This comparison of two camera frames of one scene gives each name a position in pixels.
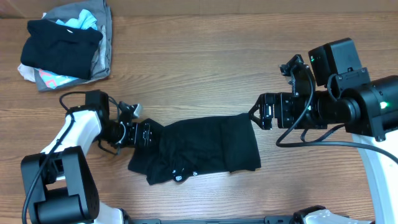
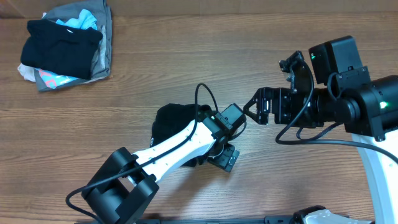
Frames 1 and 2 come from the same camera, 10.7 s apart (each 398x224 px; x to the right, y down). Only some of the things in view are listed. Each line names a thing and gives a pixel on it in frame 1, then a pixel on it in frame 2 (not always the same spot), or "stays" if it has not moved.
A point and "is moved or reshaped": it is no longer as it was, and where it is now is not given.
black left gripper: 135,140 → 227,158
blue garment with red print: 53,79 stays
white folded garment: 28,73 stays
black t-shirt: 184,149 is moved or reshaped
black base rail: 268,219 stays
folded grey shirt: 99,12 stays
